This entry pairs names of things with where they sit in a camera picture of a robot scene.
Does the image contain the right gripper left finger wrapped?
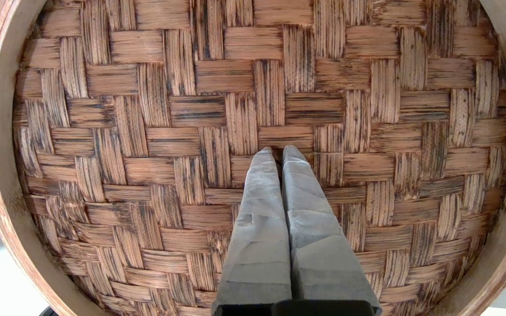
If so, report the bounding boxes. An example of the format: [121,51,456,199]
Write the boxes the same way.
[211,147,292,310]

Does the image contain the right gripper right finger wrapped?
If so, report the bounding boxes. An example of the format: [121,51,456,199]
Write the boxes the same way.
[282,146,382,310]

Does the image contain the woven bamboo steamer lid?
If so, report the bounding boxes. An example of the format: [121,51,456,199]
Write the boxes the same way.
[0,0,506,316]

